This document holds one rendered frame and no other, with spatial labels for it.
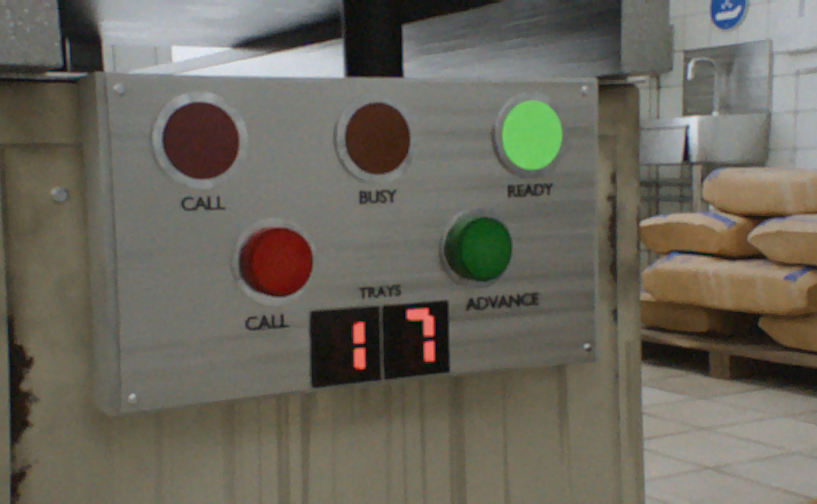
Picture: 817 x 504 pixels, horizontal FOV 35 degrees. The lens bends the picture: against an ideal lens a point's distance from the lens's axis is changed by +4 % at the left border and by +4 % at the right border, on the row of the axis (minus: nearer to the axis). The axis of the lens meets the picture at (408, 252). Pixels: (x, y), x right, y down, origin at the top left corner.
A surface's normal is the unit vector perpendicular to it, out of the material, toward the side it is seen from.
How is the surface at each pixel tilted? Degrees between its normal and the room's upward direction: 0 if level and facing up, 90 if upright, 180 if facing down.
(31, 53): 90
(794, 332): 124
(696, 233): 101
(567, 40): 90
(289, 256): 90
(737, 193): 90
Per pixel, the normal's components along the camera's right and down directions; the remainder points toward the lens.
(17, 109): 0.44, 0.07
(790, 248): -0.61, 0.50
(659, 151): -0.83, -0.09
